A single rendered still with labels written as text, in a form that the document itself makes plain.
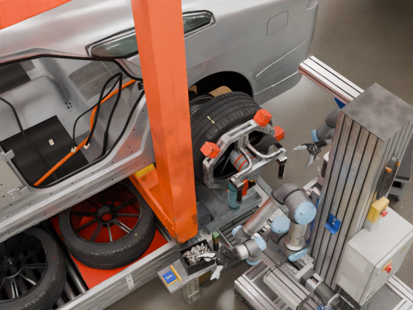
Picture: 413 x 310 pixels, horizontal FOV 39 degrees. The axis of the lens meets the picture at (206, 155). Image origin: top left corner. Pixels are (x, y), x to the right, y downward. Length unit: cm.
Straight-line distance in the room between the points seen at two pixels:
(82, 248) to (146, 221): 46
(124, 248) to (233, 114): 116
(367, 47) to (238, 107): 254
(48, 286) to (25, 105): 128
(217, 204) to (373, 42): 254
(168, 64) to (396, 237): 151
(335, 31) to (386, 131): 364
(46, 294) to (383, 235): 211
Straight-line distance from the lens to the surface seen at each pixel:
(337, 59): 589
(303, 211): 300
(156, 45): 258
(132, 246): 404
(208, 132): 371
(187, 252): 388
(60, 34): 324
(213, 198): 449
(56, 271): 403
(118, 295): 422
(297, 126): 525
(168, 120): 294
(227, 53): 376
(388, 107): 272
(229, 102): 382
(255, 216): 319
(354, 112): 267
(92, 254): 404
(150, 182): 405
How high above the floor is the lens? 398
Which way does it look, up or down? 53 degrees down
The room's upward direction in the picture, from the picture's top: 2 degrees counter-clockwise
